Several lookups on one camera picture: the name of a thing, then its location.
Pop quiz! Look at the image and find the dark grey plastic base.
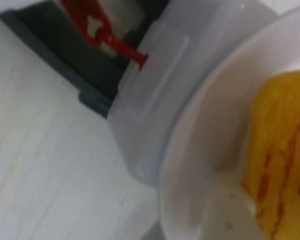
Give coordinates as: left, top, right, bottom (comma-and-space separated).
0, 0, 131, 119

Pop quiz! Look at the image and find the red plastic handle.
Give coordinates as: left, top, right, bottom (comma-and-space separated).
59, 0, 149, 71

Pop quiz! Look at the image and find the beige block behind coupler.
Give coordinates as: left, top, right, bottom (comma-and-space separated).
99, 0, 147, 60

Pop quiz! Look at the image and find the yellow sushi with red stripes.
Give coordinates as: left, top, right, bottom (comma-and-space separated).
241, 69, 300, 240

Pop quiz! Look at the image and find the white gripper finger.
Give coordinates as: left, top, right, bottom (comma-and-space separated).
201, 173, 266, 240

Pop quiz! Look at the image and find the translucent white plastic tray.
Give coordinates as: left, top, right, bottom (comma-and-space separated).
106, 0, 281, 189

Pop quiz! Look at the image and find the white round dish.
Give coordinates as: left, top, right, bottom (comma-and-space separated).
156, 2, 300, 240

